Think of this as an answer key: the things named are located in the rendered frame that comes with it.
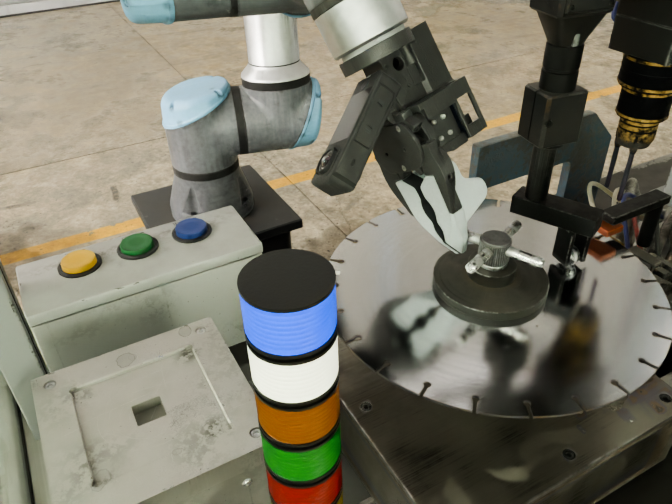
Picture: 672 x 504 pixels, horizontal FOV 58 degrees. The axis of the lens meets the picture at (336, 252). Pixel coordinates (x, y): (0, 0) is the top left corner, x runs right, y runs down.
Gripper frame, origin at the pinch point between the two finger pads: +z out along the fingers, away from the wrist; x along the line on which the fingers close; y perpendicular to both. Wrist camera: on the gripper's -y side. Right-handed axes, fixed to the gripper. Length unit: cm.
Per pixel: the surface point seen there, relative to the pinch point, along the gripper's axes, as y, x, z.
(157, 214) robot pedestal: -10, 66, -13
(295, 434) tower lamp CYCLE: -26.2, -19.1, -5.3
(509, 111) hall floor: 209, 204, 46
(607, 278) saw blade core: 10.4, -6.4, 10.5
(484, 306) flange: -2.5, -4.2, 5.1
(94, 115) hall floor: 39, 321, -61
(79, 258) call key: -27.1, 31.3, -15.1
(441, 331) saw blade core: -7.2, -3.3, 4.6
